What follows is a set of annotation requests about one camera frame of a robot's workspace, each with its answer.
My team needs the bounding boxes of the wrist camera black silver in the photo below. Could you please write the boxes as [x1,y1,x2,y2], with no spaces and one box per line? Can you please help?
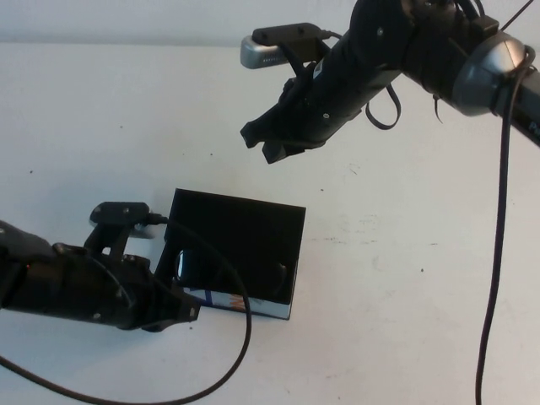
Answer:
[88,202,168,241]
[240,22,327,69]

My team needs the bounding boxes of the left wrist camera black silver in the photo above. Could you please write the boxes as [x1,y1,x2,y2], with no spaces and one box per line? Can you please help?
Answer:
[88,202,168,241]

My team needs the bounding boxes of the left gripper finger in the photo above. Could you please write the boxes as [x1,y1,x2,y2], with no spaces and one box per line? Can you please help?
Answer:
[170,290,202,325]
[140,320,179,333]

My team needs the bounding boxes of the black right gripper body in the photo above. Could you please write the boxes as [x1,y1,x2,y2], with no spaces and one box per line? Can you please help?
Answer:
[269,49,394,149]

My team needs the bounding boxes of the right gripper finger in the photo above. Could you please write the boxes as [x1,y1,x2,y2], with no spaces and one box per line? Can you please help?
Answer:
[240,102,297,149]
[261,138,308,166]

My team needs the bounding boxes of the dark hanging cable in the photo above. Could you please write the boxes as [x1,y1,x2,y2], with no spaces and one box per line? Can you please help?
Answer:
[475,45,536,405]

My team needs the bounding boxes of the right camera mount bracket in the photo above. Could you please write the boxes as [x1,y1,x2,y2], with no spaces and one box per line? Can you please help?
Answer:
[280,37,332,79]

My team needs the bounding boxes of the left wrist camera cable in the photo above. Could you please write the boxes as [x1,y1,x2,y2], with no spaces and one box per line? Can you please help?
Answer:
[0,213,253,400]

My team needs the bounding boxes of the dark framed glasses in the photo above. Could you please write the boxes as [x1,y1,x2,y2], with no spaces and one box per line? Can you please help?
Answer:
[172,248,294,297]

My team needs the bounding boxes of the black zip tie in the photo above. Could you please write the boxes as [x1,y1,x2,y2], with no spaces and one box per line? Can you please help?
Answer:
[501,0,533,30]
[429,91,445,126]

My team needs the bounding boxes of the black glasses case box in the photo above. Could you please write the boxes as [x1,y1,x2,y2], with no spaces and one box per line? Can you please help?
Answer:
[154,187,307,322]

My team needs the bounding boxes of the right wrist camera black silver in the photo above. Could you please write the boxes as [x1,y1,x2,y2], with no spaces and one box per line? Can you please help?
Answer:
[240,22,327,69]

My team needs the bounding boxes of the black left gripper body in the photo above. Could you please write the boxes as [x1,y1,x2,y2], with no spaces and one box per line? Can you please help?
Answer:
[45,243,183,332]

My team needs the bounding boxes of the left camera mount bracket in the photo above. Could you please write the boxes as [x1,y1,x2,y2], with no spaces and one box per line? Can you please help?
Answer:
[83,221,132,259]

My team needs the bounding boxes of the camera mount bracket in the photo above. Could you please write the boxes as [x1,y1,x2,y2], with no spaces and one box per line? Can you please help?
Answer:
[280,37,332,79]
[83,221,132,259]

